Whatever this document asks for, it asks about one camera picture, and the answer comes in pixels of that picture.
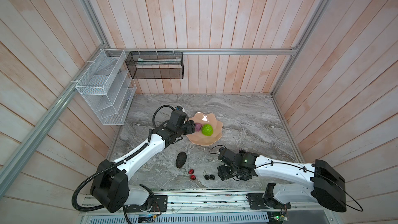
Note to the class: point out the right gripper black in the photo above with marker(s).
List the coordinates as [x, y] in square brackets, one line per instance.
[221, 172]

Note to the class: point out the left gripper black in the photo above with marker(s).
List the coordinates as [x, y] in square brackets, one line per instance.
[190, 126]

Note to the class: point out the purple fake fruit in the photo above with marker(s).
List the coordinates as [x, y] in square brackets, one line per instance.
[198, 127]

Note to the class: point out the green bumpy fake fruit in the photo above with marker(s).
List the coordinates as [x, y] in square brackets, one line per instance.
[207, 130]

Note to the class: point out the dark fake avocado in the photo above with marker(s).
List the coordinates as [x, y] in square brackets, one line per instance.
[181, 160]

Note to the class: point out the red fake cherry pair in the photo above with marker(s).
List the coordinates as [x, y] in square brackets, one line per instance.
[190, 174]

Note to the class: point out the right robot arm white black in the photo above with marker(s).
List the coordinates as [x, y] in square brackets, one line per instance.
[307, 182]

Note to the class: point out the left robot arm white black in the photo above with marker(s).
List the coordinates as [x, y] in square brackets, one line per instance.
[111, 187]

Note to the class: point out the pink wavy fruit bowl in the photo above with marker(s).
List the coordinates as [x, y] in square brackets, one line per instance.
[198, 138]

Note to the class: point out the black fake cherry pair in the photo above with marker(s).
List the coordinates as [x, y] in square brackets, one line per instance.
[208, 176]

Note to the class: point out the black mesh basket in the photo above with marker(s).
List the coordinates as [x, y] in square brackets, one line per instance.
[155, 64]

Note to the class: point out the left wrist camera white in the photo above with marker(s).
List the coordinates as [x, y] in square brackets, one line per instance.
[180, 108]

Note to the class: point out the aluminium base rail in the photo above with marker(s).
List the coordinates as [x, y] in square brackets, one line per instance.
[210, 201]

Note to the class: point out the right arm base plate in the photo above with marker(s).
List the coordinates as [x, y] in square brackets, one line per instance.
[260, 201]

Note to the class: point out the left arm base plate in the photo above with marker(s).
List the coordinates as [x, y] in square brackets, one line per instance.
[155, 204]

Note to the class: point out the white wire mesh shelf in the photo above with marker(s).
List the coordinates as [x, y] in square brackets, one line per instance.
[106, 87]

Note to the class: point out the horizontal aluminium wall rail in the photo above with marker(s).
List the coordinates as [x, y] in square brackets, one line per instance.
[221, 51]

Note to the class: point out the left aluminium frame rail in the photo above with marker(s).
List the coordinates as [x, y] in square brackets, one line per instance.
[44, 45]

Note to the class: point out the aluminium frame rail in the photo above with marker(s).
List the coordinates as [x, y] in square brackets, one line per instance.
[44, 45]
[319, 11]

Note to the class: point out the right aluminium frame rail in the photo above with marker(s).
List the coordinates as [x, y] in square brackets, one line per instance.
[319, 11]

